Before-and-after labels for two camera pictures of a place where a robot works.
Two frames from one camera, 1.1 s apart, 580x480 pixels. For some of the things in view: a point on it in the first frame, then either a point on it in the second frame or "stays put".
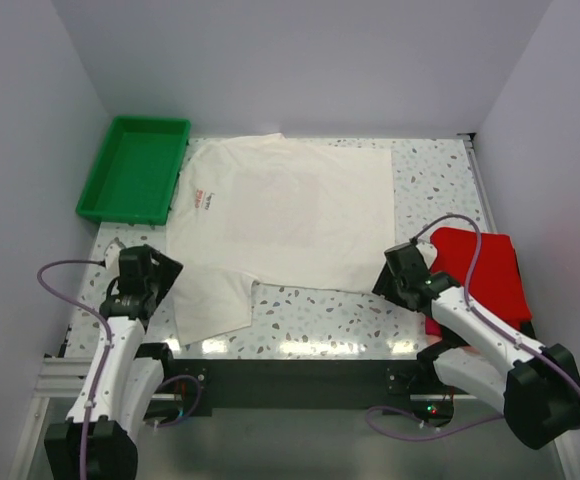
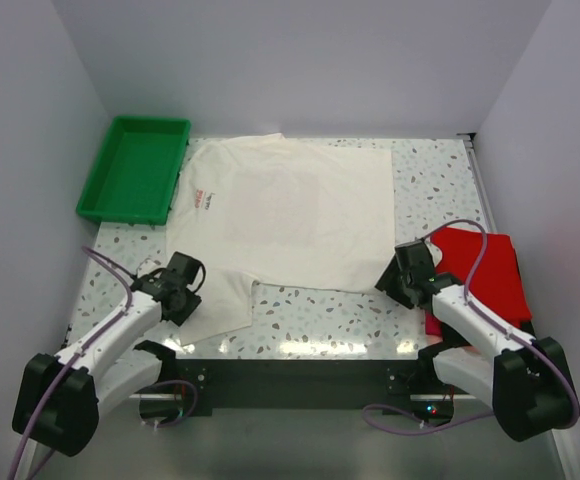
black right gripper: (383, 283) stays put
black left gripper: (168, 271) to (192, 301)
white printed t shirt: (262, 207) stays put
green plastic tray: (136, 178) stays put
